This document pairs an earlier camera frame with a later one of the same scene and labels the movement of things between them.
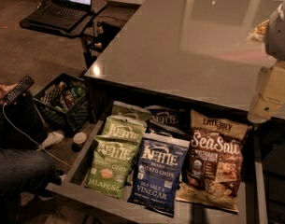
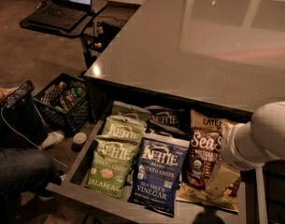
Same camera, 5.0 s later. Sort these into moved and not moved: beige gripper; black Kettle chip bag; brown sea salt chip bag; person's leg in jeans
Moved: beige gripper
Not moved: person's leg in jeans; black Kettle chip bag; brown sea salt chip bag
